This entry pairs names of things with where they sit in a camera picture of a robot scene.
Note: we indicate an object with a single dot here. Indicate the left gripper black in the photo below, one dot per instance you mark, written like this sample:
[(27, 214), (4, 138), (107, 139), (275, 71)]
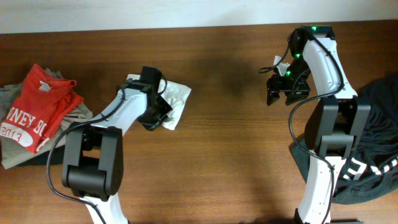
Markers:
[(153, 124)]

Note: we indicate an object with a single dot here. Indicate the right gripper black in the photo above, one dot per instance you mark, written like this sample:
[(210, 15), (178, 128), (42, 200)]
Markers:
[(275, 84)]

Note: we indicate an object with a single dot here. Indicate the white t-shirt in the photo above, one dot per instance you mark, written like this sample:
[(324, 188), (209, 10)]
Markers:
[(175, 95)]

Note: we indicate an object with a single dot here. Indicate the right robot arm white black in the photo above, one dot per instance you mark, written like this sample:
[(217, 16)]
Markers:
[(336, 125)]

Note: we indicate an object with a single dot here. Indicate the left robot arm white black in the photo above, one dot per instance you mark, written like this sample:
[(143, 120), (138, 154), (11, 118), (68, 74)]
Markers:
[(93, 163)]

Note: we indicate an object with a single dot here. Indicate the dark folded garment bottom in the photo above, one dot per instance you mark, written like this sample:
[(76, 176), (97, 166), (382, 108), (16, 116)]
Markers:
[(41, 160)]

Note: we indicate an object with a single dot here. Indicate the red printed t-shirt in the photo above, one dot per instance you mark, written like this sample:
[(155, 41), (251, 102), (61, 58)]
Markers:
[(38, 111)]

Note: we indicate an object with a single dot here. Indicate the black Nike t-shirt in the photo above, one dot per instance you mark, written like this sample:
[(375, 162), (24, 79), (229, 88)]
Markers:
[(371, 170)]

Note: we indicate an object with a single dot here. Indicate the khaki folded garment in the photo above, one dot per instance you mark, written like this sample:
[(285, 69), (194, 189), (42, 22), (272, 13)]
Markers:
[(14, 154)]

